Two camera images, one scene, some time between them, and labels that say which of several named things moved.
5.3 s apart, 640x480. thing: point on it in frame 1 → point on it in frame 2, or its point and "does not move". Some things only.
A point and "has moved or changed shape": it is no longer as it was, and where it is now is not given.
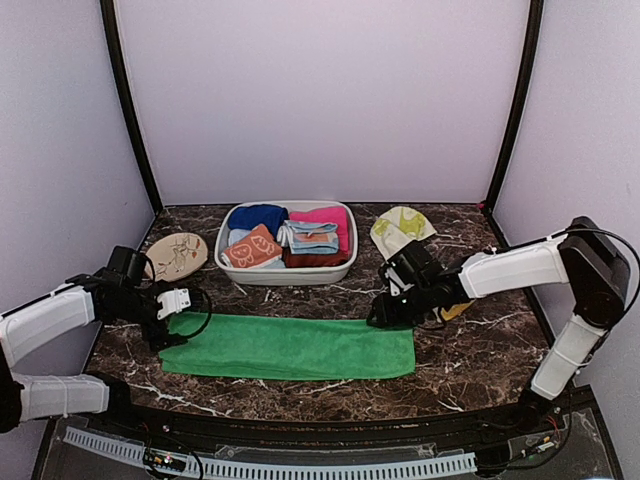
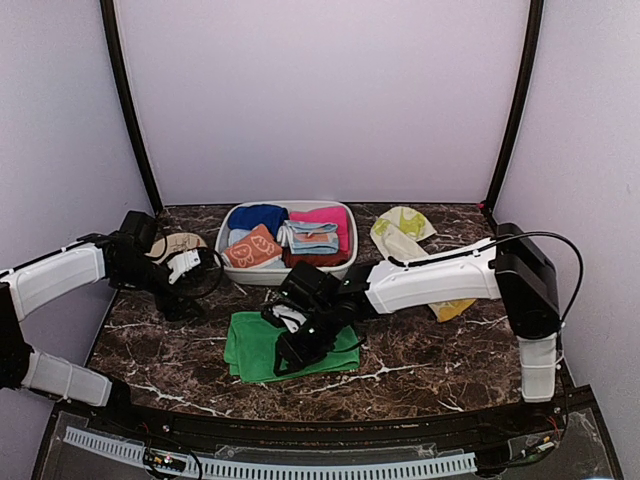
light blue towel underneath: (237, 234) does not move
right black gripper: (386, 314) → (297, 355)
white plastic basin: (284, 276) does not move
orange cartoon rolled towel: (258, 247) does not move
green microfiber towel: (288, 349) has moved or changed shape
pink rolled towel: (336, 214) does not move
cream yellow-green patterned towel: (400, 226) does not move
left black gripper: (164, 342) → (175, 313)
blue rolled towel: (250, 215) does not move
